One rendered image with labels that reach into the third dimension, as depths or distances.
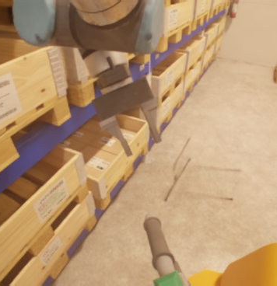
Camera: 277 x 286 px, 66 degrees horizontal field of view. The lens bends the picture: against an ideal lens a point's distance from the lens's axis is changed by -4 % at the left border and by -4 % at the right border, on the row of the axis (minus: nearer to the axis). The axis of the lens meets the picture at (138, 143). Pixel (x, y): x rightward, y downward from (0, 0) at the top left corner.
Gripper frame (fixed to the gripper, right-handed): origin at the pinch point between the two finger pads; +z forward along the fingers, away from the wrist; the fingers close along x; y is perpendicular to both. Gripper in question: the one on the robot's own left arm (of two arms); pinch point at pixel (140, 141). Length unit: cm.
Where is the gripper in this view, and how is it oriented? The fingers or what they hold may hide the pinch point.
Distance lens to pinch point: 53.3
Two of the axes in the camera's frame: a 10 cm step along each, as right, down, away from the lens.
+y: -1.6, -1.8, 9.7
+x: -9.1, 4.2, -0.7
